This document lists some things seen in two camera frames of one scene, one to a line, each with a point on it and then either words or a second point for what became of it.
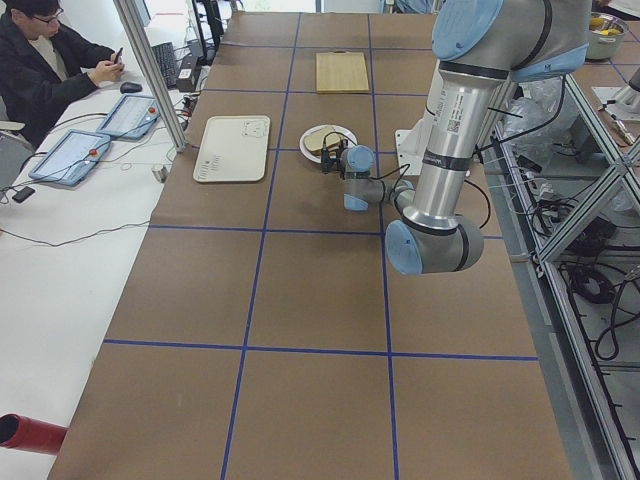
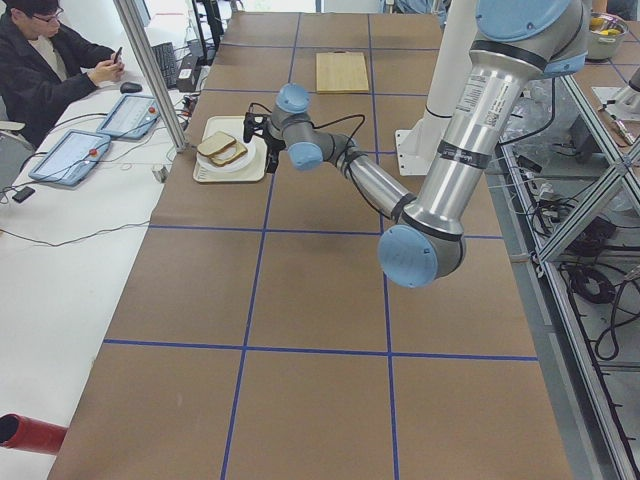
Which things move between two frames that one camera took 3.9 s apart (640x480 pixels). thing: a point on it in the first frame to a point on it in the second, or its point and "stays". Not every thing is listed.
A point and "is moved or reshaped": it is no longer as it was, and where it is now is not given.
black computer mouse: [130, 87] stays
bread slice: [314, 140] is moved or reshaped
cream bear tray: [233, 149] stays
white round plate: [316, 156] is moved or reshaped
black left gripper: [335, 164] to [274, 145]
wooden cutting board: [341, 71] stays
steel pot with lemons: [606, 36] stays
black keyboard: [166, 56] stays
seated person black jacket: [41, 71] stays
